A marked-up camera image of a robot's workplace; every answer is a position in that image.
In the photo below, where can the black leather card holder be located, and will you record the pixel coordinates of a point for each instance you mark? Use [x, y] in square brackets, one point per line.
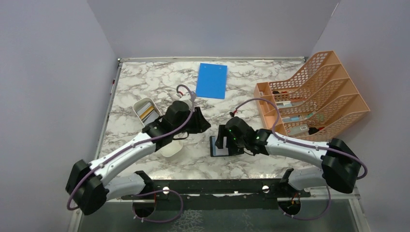
[225, 151]

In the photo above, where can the peach plastic file organizer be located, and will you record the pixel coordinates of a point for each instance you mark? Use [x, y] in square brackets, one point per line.
[317, 103]

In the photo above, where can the white oblong plastic tray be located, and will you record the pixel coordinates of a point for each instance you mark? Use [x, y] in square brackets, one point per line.
[170, 151]

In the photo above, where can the blue flat board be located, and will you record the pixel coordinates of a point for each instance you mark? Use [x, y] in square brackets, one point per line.
[211, 82]

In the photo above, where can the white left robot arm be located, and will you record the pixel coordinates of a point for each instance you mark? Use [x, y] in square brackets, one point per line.
[91, 184]

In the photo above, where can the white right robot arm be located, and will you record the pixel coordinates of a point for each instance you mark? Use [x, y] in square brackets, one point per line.
[334, 164]

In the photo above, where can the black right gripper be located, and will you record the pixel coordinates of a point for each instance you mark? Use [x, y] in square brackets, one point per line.
[223, 131]

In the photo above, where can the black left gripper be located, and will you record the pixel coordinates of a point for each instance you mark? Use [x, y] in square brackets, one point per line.
[200, 123]

